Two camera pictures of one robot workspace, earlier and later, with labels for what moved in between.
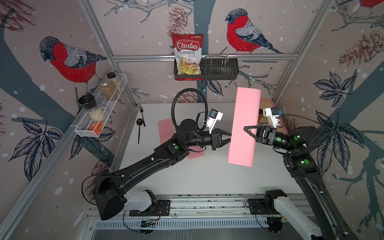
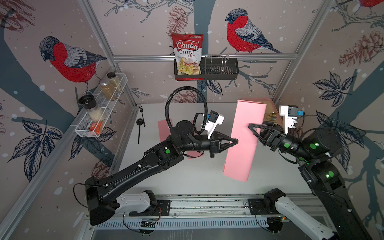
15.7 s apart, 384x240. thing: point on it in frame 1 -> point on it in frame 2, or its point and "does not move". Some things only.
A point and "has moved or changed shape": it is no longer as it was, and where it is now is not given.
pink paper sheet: x=246 y=113 has moved or changed shape
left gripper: x=215 y=141 -> x=214 y=145
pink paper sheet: x=166 y=130 does not move
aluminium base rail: x=203 y=206 does not move
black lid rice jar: x=96 y=113 does not move
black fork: x=141 y=110 does not move
